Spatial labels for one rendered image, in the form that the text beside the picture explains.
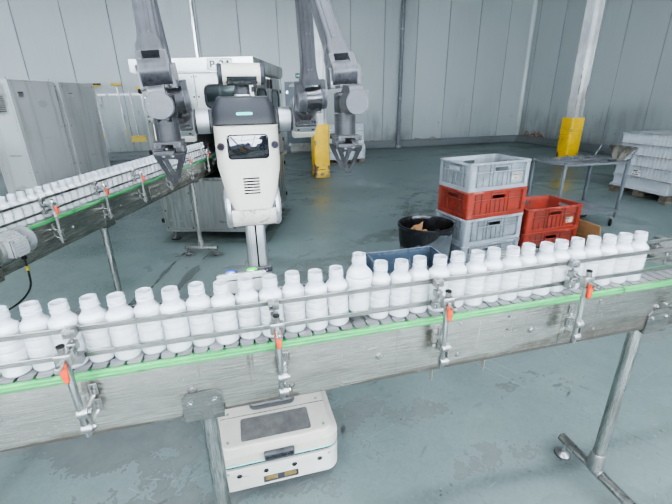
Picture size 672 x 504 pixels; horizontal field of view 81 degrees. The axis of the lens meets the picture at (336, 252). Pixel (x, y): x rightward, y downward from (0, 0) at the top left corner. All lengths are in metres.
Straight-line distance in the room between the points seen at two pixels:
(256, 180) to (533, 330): 1.07
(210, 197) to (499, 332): 3.99
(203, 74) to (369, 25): 9.63
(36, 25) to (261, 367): 13.10
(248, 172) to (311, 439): 1.13
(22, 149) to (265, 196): 5.50
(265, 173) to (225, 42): 11.58
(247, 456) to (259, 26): 12.20
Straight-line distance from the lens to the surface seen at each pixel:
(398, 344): 1.15
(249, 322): 1.04
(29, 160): 6.78
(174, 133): 1.06
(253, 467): 1.89
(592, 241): 1.46
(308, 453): 1.90
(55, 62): 13.63
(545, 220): 3.96
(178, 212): 5.03
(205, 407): 1.14
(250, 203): 1.53
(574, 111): 10.93
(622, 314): 1.63
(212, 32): 13.05
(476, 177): 3.25
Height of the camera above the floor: 1.58
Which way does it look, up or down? 21 degrees down
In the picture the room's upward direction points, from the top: 1 degrees counter-clockwise
